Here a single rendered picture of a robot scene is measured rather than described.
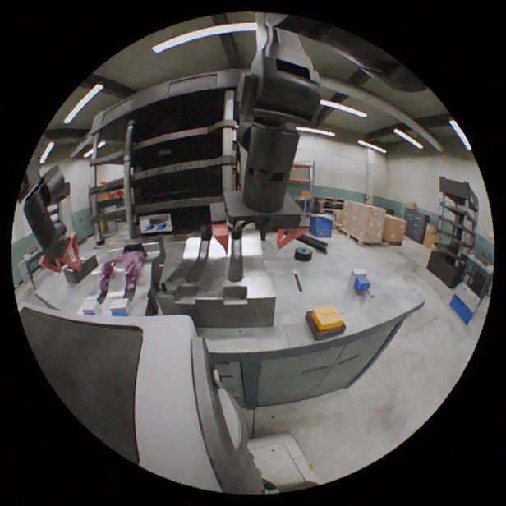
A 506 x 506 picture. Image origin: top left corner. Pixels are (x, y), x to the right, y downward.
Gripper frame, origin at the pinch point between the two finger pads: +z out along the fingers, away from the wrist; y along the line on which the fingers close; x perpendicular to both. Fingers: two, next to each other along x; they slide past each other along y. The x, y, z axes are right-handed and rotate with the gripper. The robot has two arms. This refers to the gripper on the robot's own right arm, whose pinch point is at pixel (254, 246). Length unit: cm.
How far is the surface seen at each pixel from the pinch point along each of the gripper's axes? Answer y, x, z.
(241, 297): 1.8, 2.8, 13.6
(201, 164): 10, -87, 15
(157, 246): 29.2, -29.9, 26.5
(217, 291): 7.1, 1.6, 11.1
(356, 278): -36.4, 4.1, 15.9
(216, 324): 8.5, 7.3, 16.9
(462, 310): -285, 117, 40
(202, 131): 10, -101, -6
